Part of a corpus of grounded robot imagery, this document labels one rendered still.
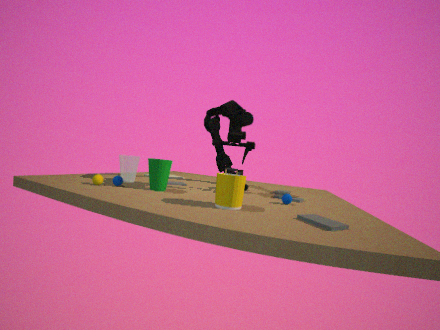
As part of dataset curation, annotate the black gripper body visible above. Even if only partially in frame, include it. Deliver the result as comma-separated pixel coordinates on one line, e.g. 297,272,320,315
212,127,256,149

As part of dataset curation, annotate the yellow ball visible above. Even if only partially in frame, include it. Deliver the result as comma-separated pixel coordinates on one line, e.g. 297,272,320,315
92,174,104,186

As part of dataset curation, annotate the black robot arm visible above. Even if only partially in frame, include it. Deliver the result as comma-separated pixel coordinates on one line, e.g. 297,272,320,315
204,100,254,173

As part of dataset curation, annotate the blue ball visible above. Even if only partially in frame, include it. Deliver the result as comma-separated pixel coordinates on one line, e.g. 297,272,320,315
282,194,292,204
113,175,123,186

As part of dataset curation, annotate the yellow cup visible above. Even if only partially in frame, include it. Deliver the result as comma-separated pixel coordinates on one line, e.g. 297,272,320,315
215,173,246,210

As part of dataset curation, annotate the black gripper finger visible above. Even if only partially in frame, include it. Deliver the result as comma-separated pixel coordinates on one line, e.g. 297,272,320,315
215,146,223,162
242,148,252,165

